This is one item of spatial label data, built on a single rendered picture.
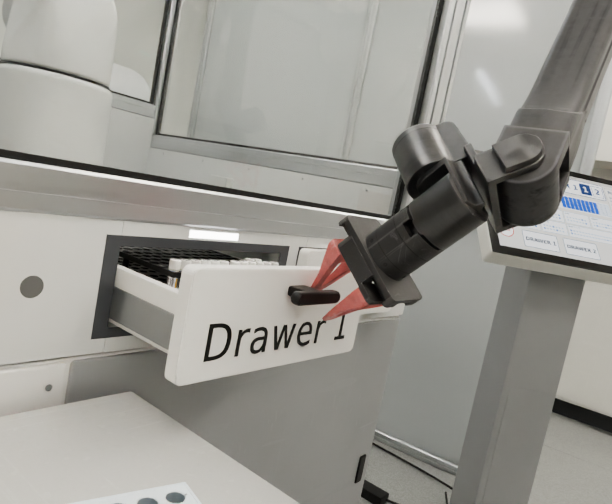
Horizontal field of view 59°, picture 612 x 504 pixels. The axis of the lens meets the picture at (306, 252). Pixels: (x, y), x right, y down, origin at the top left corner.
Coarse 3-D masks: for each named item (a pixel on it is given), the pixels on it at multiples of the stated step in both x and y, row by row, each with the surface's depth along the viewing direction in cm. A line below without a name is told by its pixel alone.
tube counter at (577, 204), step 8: (568, 200) 136; (576, 200) 136; (584, 200) 137; (568, 208) 134; (576, 208) 135; (584, 208) 136; (592, 208) 136; (600, 208) 137; (608, 208) 138; (608, 216) 136
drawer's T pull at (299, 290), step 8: (296, 288) 57; (304, 288) 57; (312, 288) 58; (296, 296) 54; (304, 296) 54; (312, 296) 55; (320, 296) 56; (328, 296) 57; (336, 296) 58; (296, 304) 54; (304, 304) 54; (312, 304) 55
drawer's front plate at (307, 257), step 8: (304, 248) 80; (304, 256) 79; (312, 256) 80; (320, 256) 82; (304, 264) 79; (312, 264) 80; (320, 264) 82; (360, 312) 94; (368, 312) 97; (376, 312) 99
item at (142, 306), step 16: (128, 272) 56; (128, 288) 56; (144, 288) 54; (160, 288) 53; (112, 304) 57; (128, 304) 56; (144, 304) 54; (160, 304) 53; (112, 320) 58; (128, 320) 55; (144, 320) 54; (160, 320) 52; (144, 336) 54; (160, 336) 52
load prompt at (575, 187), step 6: (570, 180) 140; (576, 180) 141; (570, 186) 139; (576, 186) 139; (582, 186) 140; (588, 186) 141; (594, 186) 141; (600, 186) 142; (570, 192) 138; (576, 192) 138; (582, 192) 139; (588, 192) 139; (594, 192) 140; (600, 192) 141; (594, 198) 139; (600, 198) 139
